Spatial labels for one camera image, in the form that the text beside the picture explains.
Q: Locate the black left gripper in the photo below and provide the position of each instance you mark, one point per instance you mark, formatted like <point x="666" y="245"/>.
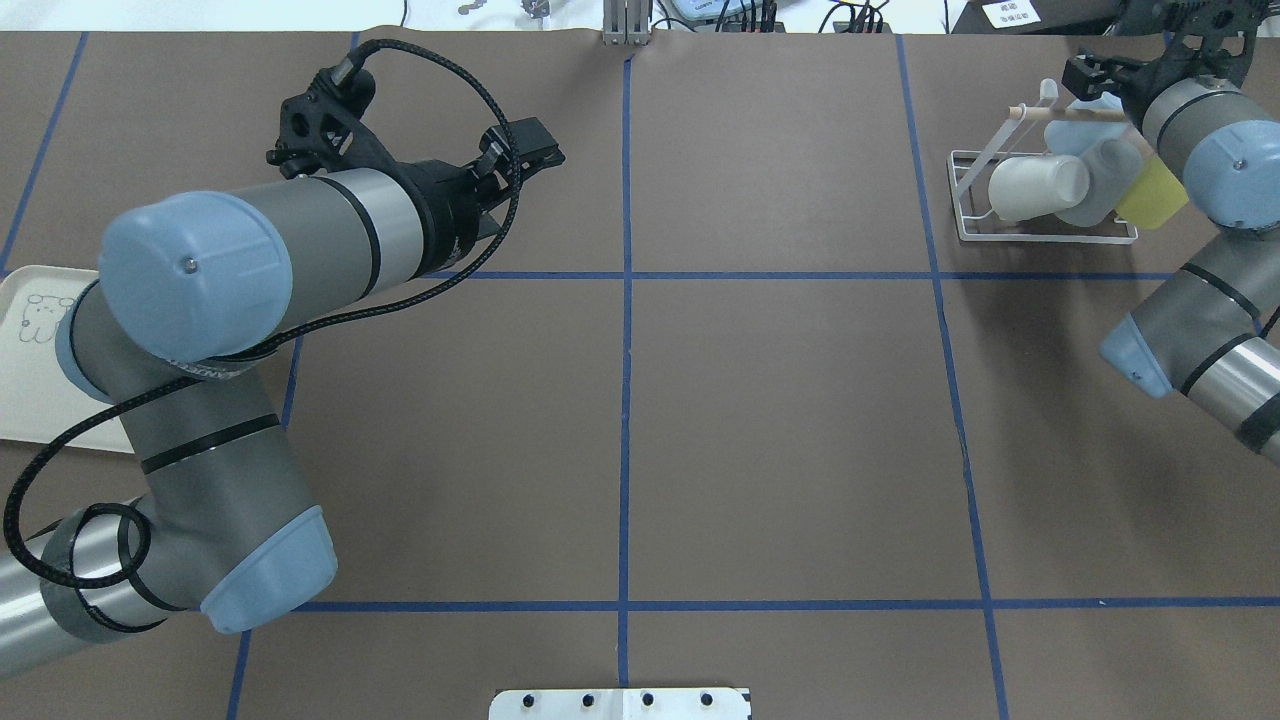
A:
<point x="446" y="203"/>

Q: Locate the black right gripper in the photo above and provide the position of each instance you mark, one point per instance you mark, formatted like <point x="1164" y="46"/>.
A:
<point x="1128" y="83"/>

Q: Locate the grey plastic cup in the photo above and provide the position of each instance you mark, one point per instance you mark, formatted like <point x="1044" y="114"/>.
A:
<point x="1113" y="165"/>

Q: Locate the yellow plastic cup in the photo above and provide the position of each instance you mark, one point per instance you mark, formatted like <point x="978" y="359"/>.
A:
<point x="1154" y="197"/>

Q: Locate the pale green plastic cup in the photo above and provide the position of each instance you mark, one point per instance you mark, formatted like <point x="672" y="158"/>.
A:
<point x="1033" y="186"/>

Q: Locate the blue plastic cup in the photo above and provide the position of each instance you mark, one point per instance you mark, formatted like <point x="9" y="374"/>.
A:
<point x="1075" y="137"/>

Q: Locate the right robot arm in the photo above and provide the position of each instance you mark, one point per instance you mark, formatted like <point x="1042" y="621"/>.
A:
<point x="1200" y="333"/>

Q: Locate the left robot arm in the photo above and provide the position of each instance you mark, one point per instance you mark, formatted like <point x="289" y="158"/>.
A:
<point x="193" y="292"/>

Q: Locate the cream plastic tray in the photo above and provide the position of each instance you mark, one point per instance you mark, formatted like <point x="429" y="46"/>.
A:
<point x="37" y="401"/>

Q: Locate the white mounting plate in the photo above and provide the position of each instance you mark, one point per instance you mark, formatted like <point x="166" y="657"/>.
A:
<point x="623" y="703"/>

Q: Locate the aluminium frame post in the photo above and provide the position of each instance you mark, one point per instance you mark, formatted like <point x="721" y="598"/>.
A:
<point x="627" y="22"/>

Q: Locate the white wire cup rack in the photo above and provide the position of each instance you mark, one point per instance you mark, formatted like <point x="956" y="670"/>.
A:
<point x="1021" y="134"/>

